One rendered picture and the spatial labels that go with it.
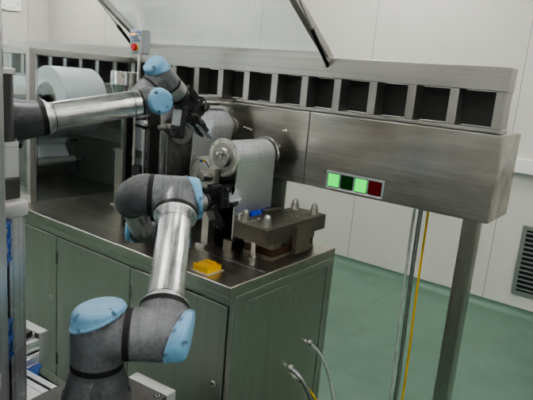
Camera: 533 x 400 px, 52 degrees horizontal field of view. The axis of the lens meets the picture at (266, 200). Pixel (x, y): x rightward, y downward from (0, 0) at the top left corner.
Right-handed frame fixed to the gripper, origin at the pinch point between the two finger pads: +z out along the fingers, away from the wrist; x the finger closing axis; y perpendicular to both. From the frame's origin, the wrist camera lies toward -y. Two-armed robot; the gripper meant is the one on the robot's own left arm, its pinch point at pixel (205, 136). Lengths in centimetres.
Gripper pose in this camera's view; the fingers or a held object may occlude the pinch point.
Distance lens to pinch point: 197.7
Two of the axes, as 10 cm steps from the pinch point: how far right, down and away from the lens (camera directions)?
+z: 4.1, 5.3, 7.4
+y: 4.7, -8.2, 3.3
